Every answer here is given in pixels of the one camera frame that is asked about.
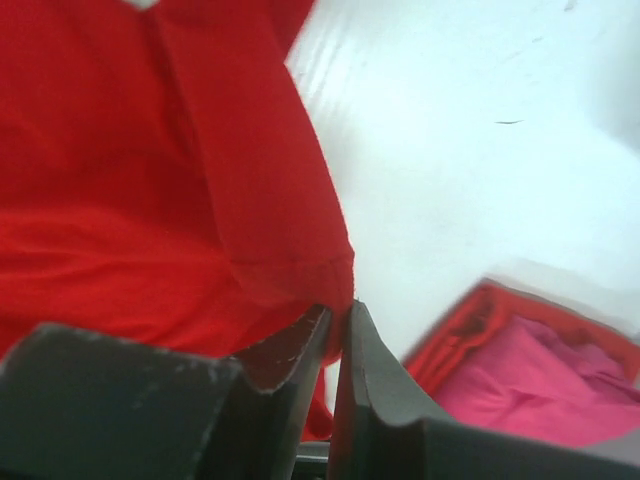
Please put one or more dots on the folded red t shirt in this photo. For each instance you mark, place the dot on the folded red t shirt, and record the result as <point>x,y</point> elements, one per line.
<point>485,310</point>

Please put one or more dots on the folded pink t shirt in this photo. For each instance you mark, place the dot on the folded pink t shirt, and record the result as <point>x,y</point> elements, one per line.
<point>528,382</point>

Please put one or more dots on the red t shirt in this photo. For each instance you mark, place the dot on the red t shirt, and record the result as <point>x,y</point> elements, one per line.
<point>485,310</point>
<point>160,177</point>

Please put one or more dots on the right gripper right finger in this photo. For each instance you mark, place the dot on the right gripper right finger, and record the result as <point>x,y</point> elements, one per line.
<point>387,427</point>

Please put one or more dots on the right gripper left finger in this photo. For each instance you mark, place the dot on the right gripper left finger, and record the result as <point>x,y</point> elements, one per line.
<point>77,404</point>

